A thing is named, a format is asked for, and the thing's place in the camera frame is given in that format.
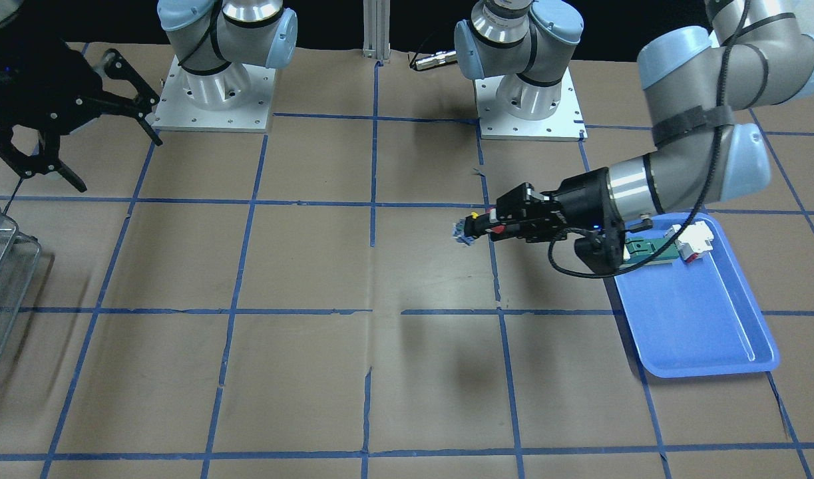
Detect aluminium frame post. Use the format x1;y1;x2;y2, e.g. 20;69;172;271
362;0;391;63

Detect blue plastic tray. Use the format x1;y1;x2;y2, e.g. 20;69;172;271
614;213;780;378

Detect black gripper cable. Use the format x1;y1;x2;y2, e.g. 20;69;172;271
548;40;733;279

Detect white circuit breaker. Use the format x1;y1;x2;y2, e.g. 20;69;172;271
671;221;714;264

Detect green terminal block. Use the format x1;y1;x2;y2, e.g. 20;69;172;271
620;236;680;269

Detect silver cable connector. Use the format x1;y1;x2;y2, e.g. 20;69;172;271
409;51;457;72

